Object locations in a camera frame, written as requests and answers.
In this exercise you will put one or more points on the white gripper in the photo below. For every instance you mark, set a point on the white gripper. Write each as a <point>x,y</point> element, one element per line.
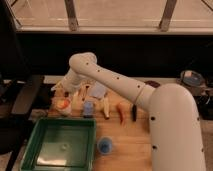
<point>70,83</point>

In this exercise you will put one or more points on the yellow red apple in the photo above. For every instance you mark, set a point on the yellow red apple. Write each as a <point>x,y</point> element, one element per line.
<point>62,104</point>

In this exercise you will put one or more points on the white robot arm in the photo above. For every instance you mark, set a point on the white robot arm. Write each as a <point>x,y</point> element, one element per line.
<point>176,137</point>

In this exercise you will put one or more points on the white paper cup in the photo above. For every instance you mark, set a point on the white paper cup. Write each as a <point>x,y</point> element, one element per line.
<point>66,111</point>

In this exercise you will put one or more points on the blue plastic cup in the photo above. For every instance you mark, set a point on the blue plastic cup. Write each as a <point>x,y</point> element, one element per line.
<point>104,145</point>

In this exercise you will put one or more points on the blue sponge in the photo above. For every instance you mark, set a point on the blue sponge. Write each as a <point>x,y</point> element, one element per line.
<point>88,109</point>

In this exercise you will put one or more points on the pale banana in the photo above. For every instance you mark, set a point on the pale banana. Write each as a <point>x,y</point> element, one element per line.
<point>103,106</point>

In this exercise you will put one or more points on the green plastic tray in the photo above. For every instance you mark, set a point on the green plastic tray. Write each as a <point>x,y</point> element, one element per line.
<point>60,145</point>

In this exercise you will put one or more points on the black office chair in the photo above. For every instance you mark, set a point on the black office chair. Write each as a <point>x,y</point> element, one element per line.
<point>18,90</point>

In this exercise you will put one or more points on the orange carrot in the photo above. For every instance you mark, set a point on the orange carrot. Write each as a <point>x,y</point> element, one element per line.
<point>122,113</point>

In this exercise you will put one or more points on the purple bowl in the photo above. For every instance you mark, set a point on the purple bowl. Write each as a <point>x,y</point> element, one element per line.
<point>152,83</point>

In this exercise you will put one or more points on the grey bowl with blue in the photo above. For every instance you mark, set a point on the grey bowl with blue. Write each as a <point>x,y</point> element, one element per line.
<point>191,78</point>

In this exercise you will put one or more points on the black handled knife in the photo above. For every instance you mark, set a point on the black handled knife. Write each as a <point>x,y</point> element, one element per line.
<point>134,113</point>

